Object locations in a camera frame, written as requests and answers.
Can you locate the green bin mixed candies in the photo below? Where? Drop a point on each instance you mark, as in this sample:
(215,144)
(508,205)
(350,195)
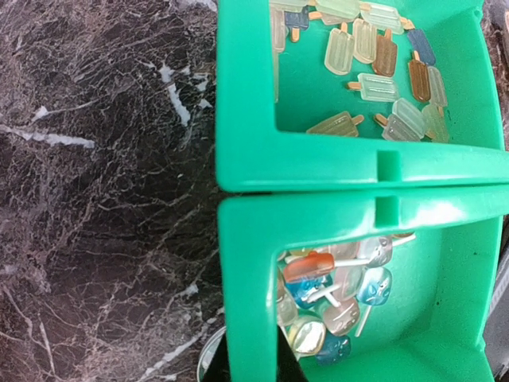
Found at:
(431,328)

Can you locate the grey round plastic lid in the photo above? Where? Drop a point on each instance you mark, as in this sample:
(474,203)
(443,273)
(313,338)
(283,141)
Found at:
(207,353)

